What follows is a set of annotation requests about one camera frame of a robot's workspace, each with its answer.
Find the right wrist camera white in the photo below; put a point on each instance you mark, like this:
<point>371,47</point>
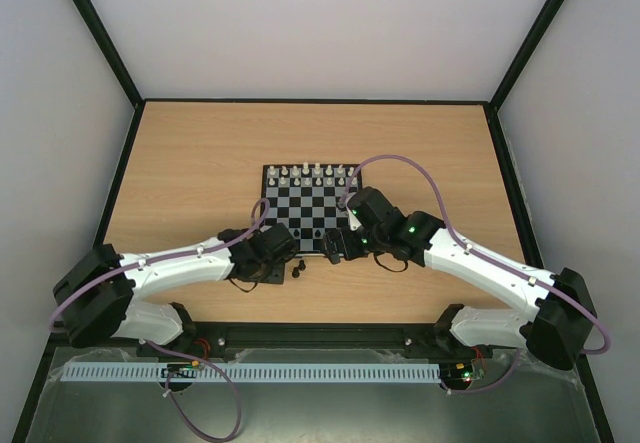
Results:
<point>354,223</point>

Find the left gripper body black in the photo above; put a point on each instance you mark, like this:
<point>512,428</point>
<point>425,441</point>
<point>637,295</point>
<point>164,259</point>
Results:
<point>270,274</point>

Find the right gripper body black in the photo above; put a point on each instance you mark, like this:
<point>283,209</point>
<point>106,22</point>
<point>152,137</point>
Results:
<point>333,249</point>

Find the black aluminium rail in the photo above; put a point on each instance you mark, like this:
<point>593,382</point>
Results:
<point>414,341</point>

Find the light blue cable duct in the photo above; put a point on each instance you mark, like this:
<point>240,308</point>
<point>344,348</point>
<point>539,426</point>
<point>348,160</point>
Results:
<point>421,373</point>

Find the black and white chessboard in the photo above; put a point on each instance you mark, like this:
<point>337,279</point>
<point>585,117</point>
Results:
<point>313,207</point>

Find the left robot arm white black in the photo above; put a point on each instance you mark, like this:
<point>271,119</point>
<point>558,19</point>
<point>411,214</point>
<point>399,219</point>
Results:
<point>106,294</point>

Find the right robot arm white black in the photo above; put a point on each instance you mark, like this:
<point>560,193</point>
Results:
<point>549,314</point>

